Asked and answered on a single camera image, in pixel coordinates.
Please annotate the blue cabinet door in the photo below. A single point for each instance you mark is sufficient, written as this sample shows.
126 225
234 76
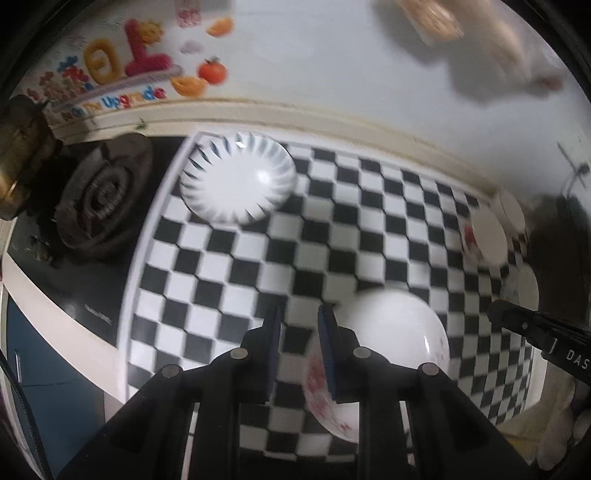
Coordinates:
51 369

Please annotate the black glass stove top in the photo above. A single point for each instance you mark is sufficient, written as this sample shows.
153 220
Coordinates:
78 277

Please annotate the colourful fruit wall sticker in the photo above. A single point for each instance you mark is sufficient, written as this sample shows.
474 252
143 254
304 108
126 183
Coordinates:
129 60

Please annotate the black white checkered mat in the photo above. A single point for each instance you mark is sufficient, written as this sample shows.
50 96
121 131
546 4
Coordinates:
286 258

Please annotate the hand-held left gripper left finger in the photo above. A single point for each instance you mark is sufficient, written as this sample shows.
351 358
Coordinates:
275 350

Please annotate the person's right hand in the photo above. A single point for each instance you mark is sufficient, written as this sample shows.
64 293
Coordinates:
561 415

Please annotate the clear bag of snacks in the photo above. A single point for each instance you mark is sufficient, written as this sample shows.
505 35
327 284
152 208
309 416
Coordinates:
434 18

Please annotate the white plate blue petal rim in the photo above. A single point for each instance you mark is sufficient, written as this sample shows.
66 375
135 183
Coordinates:
238 177

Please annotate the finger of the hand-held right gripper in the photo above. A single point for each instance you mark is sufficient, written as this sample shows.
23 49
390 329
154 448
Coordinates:
517 321

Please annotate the round gas stove burner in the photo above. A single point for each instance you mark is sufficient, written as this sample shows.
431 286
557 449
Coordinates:
104 198

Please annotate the small white bowl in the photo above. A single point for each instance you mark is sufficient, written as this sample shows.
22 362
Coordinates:
527 288
512 212

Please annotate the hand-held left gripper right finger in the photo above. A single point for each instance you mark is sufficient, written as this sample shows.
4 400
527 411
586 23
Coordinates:
328 355

